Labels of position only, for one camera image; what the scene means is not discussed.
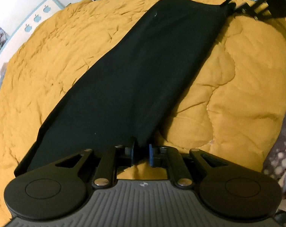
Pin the black pants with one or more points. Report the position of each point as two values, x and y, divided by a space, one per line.
133 75

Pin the white blue headboard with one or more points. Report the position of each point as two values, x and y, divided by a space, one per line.
32 23

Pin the yellow quilted blanket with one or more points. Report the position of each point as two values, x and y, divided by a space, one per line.
62 52

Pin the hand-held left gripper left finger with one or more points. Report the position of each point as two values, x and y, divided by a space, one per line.
132 154

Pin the purple spotted cloth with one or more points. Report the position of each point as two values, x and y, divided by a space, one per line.
280 151

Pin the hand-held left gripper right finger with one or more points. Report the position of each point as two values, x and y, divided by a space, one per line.
152 155

